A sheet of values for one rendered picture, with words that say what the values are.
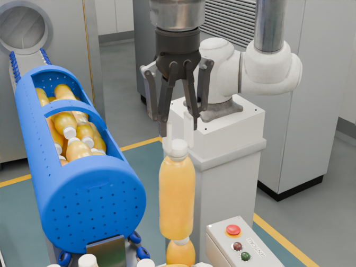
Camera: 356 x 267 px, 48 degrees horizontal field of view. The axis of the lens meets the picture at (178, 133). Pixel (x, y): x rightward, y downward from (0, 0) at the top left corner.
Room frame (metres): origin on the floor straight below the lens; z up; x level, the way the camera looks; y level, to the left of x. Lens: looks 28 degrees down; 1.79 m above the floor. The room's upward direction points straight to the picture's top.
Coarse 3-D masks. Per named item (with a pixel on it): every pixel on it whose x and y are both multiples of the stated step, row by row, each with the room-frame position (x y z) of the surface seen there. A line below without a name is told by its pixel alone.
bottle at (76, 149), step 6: (72, 144) 1.03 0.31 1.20; (78, 144) 1.02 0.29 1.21; (84, 144) 1.03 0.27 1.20; (66, 150) 1.02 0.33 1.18; (72, 150) 0.99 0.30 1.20; (78, 150) 0.98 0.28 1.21; (84, 150) 0.98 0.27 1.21; (90, 150) 1.01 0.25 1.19; (66, 156) 1.01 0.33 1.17; (72, 156) 0.97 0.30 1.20; (78, 156) 0.95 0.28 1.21; (84, 156) 0.95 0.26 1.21
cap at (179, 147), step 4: (172, 140) 0.68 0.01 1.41; (176, 140) 0.68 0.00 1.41; (180, 140) 0.68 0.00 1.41; (184, 140) 0.69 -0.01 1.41; (172, 144) 0.67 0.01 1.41; (176, 144) 0.67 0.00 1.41; (180, 144) 0.67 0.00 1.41; (184, 144) 0.67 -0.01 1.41; (172, 148) 0.66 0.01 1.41; (176, 148) 0.66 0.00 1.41; (180, 148) 0.66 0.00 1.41; (184, 148) 0.66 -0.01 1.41; (172, 152) 0.66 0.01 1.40; (176, 152) 0.65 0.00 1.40; (180, 152) 0.65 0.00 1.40; (184, 152) 0.66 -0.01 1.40; (176, 156) 0.65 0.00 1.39; (180, 156) 0.66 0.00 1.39
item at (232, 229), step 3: (228, 225) 0.78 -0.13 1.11; (231, 225) 0.78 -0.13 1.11; (234, 225) 0.78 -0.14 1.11; (228, 228) 0.77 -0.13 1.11; (231, 228) 0.77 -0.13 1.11; (234, 228) 0.77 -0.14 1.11; (237, 228) 0.77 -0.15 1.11; (240, 228) 0.77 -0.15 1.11; (228, 231) 0.76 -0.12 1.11; (231, 231) 0.76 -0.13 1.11; (234, 231) 0.76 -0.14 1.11; (237, 231) 0.76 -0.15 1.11; (240, 231) 0.76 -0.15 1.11; (231, 234) 0.75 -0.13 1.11; (234, 234) 0.75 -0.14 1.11; (237, 234) 0.75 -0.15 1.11
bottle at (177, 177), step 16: (176, 160) 0.66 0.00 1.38; (160, 176) 0.66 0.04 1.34; (176, 176) 0.64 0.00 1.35; (192, 176) 0.66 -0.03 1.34; (160, 192) 0.66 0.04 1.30; (176, 192) 0.64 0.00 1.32; (192, 192) 0.66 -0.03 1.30; (160, 208) 0.66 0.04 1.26; (176, 208) 0.64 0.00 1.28; (192, 208) 0.66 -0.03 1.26; (160, 224) 0.67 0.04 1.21; (176, 224) 0.64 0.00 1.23; (192, 224) 0.67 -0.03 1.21; (176, 240) 0.64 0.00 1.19
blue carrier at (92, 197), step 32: (32, 96) 1.37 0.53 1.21; (32, 128) 1.16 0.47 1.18; (32, 160) 1.02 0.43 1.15; (96, 160) 0.89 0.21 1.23; (64, 192) 0.82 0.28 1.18; (96, 192) 0.85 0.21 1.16; (128, 192) 0.89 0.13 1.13; (64, 224) 0.81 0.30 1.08; (96, 224) 0.85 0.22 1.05; (128, 224) 0.88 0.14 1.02
